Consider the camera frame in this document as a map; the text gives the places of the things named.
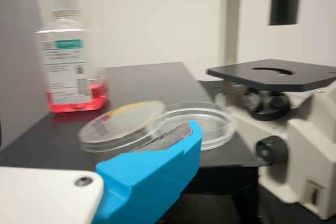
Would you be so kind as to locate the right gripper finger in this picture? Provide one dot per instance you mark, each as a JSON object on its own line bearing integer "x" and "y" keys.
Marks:
{"x": 147, "y": 179}

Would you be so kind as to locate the cream microscope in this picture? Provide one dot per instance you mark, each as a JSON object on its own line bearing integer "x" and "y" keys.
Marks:
{"x": 294, "y": 134}

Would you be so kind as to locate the red liquid bottle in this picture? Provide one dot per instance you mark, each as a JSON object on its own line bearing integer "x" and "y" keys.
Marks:
{"x": 65, "y": 58}

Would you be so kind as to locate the petri dish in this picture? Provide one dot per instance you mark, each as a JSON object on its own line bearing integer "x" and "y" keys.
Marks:
{"x": 210, "y": 121}

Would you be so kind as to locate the petri dish lid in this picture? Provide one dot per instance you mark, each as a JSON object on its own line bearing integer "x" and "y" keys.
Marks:
{"x": 118, "y": 125}

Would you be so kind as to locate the white box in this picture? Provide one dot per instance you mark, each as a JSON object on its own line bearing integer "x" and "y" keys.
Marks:
{"x": 18, "y": 64}

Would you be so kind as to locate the black platform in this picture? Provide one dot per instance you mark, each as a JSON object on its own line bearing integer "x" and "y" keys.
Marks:
{"x": 147, "y": 85}

